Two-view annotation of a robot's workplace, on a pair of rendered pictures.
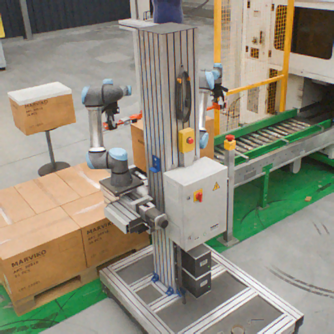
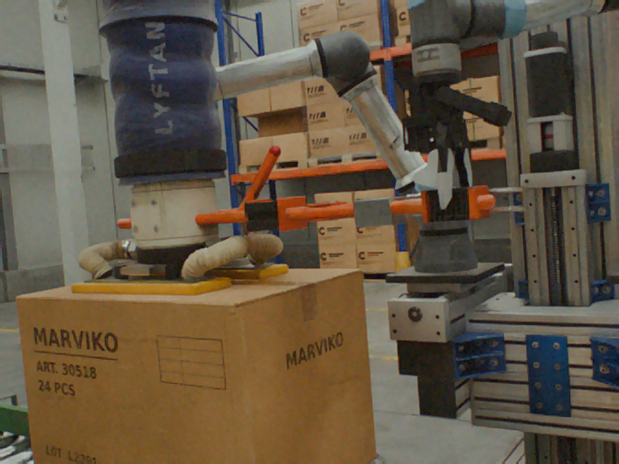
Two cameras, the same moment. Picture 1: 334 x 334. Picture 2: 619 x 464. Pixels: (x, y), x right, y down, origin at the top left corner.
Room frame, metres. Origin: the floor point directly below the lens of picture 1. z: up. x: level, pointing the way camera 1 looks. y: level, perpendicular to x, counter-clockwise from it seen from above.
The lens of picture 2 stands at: (3.72, 1.34, 1.25)
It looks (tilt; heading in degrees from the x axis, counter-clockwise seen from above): 3 degrees down; 249
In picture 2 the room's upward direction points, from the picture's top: 5 degrees counter-clockwise
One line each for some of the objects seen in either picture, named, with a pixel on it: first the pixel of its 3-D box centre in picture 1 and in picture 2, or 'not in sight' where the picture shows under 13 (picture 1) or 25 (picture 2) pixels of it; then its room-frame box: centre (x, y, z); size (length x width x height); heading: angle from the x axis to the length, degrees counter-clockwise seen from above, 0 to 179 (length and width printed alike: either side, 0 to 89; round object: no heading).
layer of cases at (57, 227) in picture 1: (59, 220); not in sight; (3.12, 0.96, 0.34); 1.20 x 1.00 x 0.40; 124
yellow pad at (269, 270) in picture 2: not in sight; (210, 265); (3.38, -0.12, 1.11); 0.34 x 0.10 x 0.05; 126
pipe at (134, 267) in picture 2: not in sight; (179, 252); (3.45, -0.07, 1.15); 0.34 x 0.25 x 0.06; 126
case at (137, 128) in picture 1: (173, 142); (196, 377); (3.44, -0.06, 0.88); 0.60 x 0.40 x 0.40; 125
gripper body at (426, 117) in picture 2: (111, 106); (435, 115); (3.12, 0.40, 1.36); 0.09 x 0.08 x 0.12; 126
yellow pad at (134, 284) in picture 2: not in sight; (146, 278); (3.53, -0.01, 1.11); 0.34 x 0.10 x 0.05; 126
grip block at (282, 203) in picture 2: not in sight; (275, 214); (3.31, 0.14, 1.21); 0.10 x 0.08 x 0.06; 36
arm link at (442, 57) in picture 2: not in sight; (436, 63); (3.11, 0.40, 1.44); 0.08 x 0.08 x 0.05
